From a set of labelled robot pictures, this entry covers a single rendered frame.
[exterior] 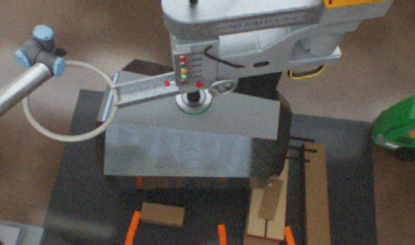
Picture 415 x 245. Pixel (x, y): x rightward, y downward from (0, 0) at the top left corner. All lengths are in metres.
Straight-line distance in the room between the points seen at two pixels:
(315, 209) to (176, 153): 1.19
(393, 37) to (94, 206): 2.94
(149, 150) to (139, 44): 1.50
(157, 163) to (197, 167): 0.24
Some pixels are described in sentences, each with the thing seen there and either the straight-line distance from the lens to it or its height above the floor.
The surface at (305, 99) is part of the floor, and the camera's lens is 3.60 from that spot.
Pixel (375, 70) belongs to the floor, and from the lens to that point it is 3.94.
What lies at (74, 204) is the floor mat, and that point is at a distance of 3.28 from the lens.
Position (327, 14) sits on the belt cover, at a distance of 1.88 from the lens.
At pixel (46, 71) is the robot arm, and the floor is 1.44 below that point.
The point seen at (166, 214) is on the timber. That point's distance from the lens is 3.03.
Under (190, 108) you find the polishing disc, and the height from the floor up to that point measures 0.90.
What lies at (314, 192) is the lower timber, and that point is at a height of 0.11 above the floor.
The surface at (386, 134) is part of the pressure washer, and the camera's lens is 3.43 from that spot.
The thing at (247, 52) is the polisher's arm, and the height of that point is 1.43.
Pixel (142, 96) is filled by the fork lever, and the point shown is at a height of 1.03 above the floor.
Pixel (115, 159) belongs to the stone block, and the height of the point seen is 0.70.
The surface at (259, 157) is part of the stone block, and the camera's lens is 2.48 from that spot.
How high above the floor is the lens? 3.09
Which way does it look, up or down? 66 degrees down
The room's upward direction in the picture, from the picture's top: 3 degrees clockwise
